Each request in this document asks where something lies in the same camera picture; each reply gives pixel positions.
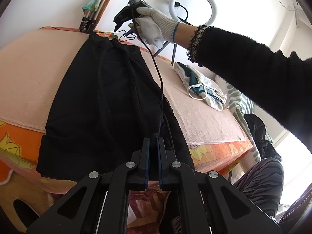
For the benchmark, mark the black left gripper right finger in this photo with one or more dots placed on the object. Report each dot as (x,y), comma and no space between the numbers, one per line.
(167,179)

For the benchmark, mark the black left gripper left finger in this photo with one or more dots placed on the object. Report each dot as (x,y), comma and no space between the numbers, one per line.
(140,175)

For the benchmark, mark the black shorts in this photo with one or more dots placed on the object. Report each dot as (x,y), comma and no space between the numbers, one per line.
(106,105)

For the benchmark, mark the right forearm in black sleeve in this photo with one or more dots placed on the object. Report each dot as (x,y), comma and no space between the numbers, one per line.
(280,85)

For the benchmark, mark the white and teal folded clothes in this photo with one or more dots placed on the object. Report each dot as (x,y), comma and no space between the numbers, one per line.
(200,87)

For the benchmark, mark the black clothes pile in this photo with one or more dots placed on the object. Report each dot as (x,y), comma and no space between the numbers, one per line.
(261,138)

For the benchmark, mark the right hand in white glove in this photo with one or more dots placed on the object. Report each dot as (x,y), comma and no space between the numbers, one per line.
(154,27)

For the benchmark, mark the orange floral bed sheet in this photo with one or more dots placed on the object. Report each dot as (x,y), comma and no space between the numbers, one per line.
(20,152)

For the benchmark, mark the grey tripod with black clamps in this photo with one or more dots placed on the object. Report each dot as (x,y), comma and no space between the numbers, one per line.
(91,12)

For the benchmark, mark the black mini tripod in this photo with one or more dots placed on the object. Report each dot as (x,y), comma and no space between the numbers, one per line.
(167,52)

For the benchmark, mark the grey striped trouser leg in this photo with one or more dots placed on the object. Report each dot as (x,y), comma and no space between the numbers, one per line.
(263,184)

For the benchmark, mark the green patterned white pillow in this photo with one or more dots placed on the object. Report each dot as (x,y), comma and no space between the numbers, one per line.
(239,104)

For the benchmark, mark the beige bed blanket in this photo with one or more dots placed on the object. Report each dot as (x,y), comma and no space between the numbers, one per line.
(33,66)

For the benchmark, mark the white ring light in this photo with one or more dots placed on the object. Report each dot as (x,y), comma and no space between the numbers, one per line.
(185,10)

